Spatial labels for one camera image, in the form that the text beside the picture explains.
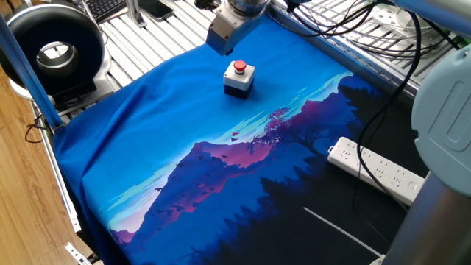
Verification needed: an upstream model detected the silver Schunk gripper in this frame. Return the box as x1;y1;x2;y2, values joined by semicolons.
205;3;272;57

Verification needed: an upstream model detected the red push button box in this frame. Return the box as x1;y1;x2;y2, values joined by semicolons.
222;60;256;100

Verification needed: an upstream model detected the black round object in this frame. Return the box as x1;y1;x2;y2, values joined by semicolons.
194;0;222;11

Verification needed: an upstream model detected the black smartphone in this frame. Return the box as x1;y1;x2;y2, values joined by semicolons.
138;0;176;22

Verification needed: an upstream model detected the blue mountain print cloth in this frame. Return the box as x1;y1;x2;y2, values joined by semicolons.
52;16;430;265

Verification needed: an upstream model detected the black keyboard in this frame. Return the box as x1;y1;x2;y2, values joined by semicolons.
79;0;128;23

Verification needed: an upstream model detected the white power strip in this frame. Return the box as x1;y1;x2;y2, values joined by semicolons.
327;136;426;207

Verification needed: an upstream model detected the silver table edge profile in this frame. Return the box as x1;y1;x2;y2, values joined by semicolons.
31;101;82;233

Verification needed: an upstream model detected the aluminium post with bracket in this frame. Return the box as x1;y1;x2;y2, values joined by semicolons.
124;0;147;29

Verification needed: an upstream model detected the grey aluminium frame rail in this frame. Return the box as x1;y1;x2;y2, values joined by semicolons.
266;3;420;99

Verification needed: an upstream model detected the black round ring lamp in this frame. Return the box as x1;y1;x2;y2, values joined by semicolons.
0;3;113;107

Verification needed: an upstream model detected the silver round base plate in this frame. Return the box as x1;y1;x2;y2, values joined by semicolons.
370;2;410;33

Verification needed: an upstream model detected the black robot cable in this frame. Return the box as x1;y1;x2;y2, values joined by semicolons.
355;10;423;213

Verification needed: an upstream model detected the blue frame post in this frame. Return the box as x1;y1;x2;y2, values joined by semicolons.
0;14;64;130

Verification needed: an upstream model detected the black cable loop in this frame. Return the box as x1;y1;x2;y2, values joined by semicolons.
24;113;56;144

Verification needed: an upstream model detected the white cable tie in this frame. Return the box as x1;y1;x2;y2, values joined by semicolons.
303;207;384;258

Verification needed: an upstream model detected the white metal bracket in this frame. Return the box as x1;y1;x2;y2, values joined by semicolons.
64;242;93;265

